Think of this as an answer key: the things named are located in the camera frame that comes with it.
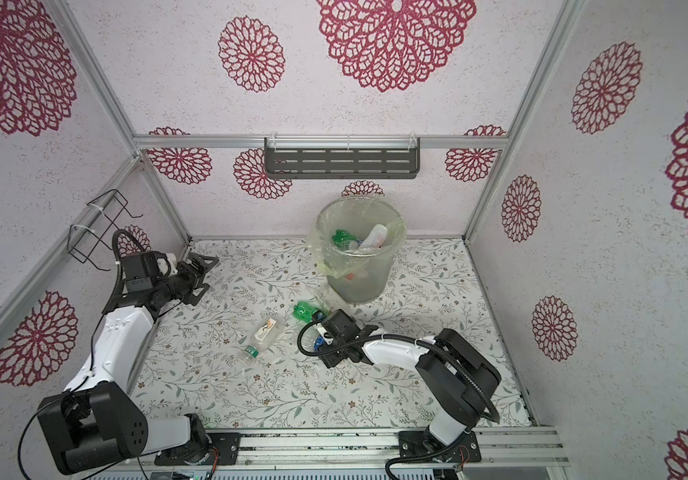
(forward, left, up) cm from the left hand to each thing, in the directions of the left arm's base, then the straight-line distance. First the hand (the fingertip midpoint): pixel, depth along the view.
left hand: (214, 274), depth 82 cm
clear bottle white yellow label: (-11, -12, -16) cm, 23 cm away
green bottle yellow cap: (0, -23, -20) cm, 30 cm away
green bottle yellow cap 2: (+17, -36, -5) cm, 41 cm away
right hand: (-12, -30, -19) cm, 37 cm away
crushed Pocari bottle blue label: (-13, -28, -15) cm, 35 cm away
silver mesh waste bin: (+7, -44, -14) cm, 46 cm away
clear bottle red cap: (+14, -46, -2) cm, 48 cm away
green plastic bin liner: (+21, -38, -5) cm, 44 cm away
